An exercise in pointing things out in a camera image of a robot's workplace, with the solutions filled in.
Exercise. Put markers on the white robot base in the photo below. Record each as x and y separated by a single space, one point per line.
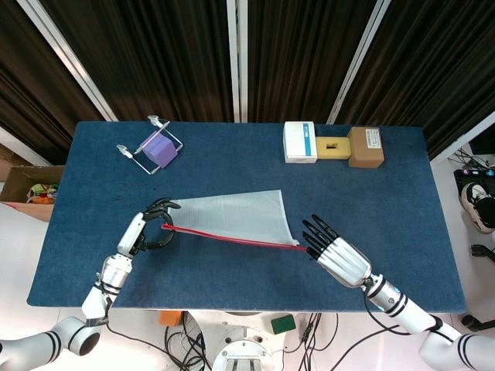
241 344

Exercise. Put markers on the blue table mat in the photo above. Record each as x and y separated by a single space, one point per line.
247 286

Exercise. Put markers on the black chair caster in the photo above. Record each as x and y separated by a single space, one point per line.
481 251

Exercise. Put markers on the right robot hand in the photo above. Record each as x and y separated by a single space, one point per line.
336 251

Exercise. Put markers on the black and white sneaker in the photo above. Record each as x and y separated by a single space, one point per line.
477 206

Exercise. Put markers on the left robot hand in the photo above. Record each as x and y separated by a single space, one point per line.
141 232

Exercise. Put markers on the orange block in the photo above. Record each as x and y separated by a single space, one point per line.
171 317

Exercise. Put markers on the clear zip bag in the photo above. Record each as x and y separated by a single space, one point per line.
239 220

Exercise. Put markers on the yellow sponge block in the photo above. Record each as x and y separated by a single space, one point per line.
332 147

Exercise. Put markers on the purple cube block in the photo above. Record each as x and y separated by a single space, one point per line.
158 150

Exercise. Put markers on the brown cardboard box with label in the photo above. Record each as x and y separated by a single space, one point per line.
366 147

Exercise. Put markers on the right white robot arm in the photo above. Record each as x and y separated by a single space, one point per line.
421 320

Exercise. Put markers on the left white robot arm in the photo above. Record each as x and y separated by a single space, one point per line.
65 324

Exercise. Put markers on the white box blue stripe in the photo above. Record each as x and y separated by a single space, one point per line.
301 142

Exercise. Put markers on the green block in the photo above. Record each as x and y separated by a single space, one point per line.
282 324

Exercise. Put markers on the cardboard box with items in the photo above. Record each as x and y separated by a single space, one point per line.
27 193

